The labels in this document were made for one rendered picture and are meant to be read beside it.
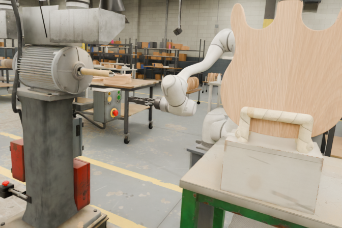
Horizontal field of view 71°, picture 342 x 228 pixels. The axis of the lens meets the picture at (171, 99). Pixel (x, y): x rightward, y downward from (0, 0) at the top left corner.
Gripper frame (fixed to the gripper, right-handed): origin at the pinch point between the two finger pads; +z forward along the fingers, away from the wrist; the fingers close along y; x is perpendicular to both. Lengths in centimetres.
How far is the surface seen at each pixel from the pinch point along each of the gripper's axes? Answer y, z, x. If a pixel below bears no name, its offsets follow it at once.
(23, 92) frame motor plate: -44, 43, 4
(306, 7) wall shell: 1068, -108, 260
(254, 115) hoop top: -50, -79, 12
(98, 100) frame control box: -12.8, 17.3, -1.1
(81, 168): -18, 27, -46
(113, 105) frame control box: -5.4, 12.3, -4.8
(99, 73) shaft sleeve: -33.4, -2.1, 17.9
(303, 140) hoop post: -50, -92, 7
